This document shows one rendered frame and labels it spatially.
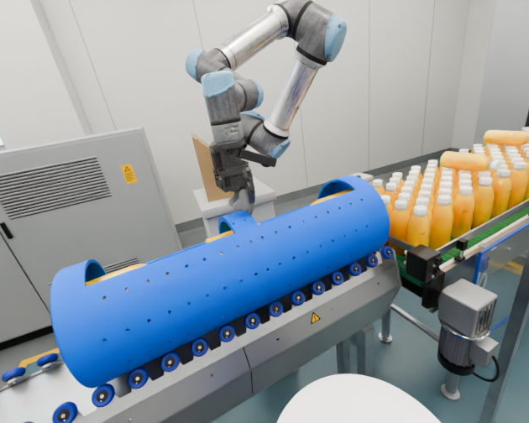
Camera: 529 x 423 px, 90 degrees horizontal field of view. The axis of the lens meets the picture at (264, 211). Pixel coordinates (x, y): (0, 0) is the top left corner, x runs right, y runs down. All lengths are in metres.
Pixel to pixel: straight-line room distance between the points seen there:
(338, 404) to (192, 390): 0.41
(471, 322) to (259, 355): 0.65
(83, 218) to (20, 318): 0.95
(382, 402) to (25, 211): 2.33
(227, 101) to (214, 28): 3.01
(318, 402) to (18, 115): 3.25
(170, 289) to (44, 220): 1.90
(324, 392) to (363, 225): 0.45
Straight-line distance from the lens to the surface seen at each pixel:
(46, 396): 0.97
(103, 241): 2.44
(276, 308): 0.80
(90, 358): 0.69
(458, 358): 1.22
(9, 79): 3.38
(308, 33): 1.00
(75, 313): 0.67
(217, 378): 0.84
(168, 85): 3.48
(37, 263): 2.62
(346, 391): 0.57
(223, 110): 0.65
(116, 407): 0.83
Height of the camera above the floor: 1.52
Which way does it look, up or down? 23 degrees down
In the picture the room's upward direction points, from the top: 9 degrees counter-clockwise
